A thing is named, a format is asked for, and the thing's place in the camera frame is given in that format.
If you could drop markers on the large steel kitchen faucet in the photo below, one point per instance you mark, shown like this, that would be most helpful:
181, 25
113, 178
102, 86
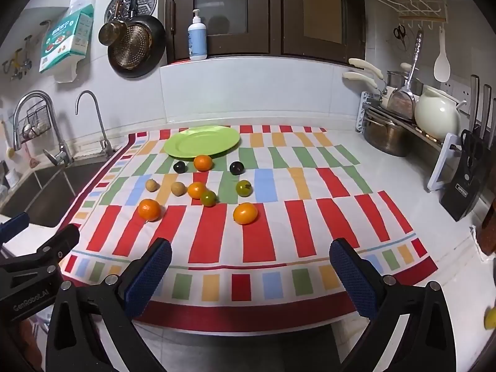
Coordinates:
64, 155

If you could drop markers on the white board stand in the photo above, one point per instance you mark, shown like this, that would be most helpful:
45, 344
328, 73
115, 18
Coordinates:
441, 166

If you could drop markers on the white blue pump bottle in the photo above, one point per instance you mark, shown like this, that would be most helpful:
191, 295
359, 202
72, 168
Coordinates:
197, 40

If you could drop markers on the small golden saucepan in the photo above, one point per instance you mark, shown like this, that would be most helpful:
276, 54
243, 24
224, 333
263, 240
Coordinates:
110, 33

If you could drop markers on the white wall box holder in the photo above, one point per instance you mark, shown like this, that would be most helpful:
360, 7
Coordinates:
68, 71

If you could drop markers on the large steel pot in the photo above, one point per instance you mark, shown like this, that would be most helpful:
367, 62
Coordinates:
383, 137

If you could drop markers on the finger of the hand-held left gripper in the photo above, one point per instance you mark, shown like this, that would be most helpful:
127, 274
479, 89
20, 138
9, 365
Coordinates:
62, 238
13, 226

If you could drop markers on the brass wall hooks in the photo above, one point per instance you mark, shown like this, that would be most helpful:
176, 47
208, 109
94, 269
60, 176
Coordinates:
15, 63

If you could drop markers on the dark purple plum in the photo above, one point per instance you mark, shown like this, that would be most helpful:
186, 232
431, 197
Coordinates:
179, 167
236, 168

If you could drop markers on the orange mandarin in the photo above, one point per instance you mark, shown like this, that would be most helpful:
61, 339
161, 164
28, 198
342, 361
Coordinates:
149, 209
203, 162
245, 213
196, 190

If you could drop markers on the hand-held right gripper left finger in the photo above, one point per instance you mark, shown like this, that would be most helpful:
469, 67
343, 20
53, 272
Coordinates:
151, 275

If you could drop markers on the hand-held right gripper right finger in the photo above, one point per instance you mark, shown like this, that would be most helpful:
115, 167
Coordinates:
356, 279

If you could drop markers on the colourful striped tablecloth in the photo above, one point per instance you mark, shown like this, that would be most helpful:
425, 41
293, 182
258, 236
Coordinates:
217, 240

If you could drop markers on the black knife block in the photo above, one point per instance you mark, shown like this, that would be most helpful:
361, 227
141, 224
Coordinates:
465, 190

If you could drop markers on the steel mesh skimmer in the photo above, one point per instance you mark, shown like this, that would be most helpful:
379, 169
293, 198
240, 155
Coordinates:
401, 102

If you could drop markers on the black frying pan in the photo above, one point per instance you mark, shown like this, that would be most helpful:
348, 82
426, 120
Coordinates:
155, 58

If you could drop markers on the white ceramic pot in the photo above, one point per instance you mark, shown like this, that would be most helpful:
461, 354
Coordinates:
436, 116

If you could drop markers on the white rice paddle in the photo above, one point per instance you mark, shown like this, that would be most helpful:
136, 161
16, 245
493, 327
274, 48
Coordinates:
441, 68

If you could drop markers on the white wall socket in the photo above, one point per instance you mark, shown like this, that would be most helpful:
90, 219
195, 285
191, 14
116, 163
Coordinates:
459, 90

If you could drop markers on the thin steel gooseneck faucet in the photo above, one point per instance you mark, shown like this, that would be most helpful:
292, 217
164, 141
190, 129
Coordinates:
106, 149

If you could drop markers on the steel kitchen sink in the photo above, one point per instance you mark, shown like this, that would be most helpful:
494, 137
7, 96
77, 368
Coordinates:
42, 193

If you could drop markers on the black kitchen shears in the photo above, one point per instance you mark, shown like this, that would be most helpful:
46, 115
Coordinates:
471, 143

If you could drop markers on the yellow round object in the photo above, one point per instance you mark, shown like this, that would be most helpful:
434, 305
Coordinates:
490, 317

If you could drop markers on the steel pot with lid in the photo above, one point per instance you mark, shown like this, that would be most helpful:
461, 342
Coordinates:
393, 79

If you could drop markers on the dark brown cabinet door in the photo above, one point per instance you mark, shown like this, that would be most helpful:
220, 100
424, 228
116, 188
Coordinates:
182, 7
294, 11

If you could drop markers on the kiwi brown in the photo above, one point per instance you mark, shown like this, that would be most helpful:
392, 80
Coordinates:
178, 188

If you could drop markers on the teal cardboard box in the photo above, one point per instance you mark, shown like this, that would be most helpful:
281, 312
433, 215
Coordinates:
68, 37

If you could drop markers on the brown wooden board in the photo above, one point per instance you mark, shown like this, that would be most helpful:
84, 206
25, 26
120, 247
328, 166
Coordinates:
488, 236

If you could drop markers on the green tomato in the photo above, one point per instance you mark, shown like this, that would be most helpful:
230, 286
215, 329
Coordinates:
243, 188
208, 198

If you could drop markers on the green plate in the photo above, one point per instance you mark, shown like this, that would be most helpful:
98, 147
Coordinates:
201, 141

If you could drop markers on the golden perforated colander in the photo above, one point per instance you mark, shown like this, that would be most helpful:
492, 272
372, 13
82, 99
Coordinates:
131, 46

